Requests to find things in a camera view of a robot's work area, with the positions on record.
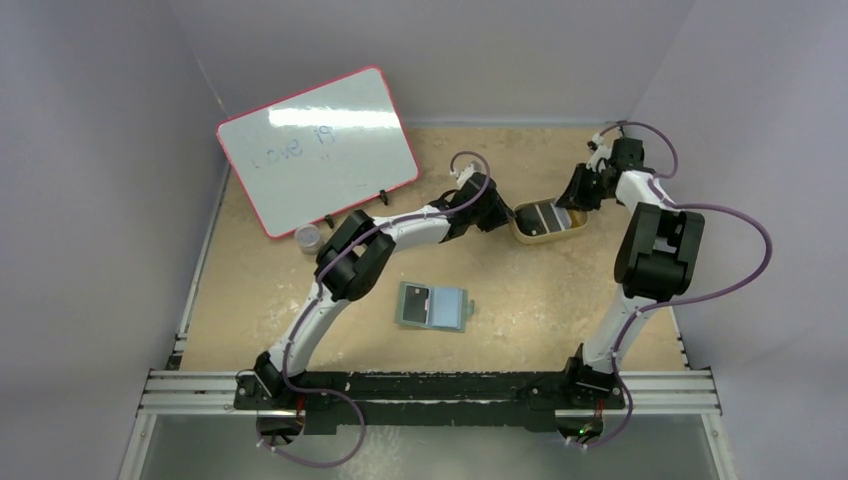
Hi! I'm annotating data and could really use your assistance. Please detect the pink framed whiteboard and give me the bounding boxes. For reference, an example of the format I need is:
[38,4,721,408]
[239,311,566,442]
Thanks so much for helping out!
[216,66,421,238]

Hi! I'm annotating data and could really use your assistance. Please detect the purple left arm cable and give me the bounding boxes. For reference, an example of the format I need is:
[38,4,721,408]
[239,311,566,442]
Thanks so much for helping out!
[256,151,493,469]

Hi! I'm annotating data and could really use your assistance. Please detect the beige oval tray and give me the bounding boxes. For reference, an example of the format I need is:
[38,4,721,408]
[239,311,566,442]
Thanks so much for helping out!
[509,198,589,245]

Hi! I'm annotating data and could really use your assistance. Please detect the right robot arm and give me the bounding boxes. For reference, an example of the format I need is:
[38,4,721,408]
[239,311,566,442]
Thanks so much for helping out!
[555,134,705,407]

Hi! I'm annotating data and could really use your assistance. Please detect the teal leather card holder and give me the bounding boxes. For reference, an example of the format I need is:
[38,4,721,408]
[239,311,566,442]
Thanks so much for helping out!
[395,282,476,333]

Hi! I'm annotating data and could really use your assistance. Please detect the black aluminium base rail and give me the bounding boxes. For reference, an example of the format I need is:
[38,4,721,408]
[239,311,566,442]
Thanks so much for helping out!
[140,371,721,440]

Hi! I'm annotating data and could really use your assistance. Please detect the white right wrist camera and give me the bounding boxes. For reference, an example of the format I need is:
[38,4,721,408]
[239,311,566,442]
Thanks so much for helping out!
[586,133,612,173]

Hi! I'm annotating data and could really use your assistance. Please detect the stack of cards in tray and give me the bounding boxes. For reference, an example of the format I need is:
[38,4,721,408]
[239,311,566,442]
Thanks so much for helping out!
[515,201,572,237]

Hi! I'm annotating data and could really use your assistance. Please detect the black credit card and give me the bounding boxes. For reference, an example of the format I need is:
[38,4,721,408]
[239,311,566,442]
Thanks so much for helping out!
[401,285,430,325]

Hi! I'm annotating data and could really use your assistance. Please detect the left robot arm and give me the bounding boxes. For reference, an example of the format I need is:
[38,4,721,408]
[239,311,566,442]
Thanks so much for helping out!
[253,172,514,409]

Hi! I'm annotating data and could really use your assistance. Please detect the small silver tin can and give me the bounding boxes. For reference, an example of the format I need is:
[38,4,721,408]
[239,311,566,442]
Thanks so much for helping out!
[293,224,324,256]

